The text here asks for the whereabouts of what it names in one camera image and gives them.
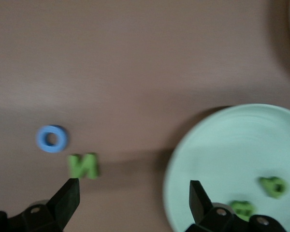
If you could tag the green letter N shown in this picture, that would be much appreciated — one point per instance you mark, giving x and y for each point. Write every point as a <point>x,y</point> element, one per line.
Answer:
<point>93,166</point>

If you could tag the green plate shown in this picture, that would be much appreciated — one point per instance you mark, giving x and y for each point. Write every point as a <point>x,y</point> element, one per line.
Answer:
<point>232,145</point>

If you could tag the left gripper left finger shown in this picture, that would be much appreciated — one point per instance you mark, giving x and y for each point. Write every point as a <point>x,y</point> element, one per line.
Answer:
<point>62,205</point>

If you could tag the brown paper table cover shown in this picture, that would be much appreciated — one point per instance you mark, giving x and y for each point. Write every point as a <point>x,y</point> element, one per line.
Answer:
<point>111,48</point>

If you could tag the blue letter O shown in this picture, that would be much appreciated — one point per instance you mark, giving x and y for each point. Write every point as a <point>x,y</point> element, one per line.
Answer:
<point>64,140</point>

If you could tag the green letter B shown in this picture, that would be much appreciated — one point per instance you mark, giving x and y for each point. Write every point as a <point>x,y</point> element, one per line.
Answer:
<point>241,209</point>

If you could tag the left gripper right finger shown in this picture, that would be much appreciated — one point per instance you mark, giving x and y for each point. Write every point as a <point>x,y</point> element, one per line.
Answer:
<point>203,212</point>

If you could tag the green letter P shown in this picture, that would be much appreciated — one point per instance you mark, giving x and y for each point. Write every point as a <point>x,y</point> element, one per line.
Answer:
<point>268,186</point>

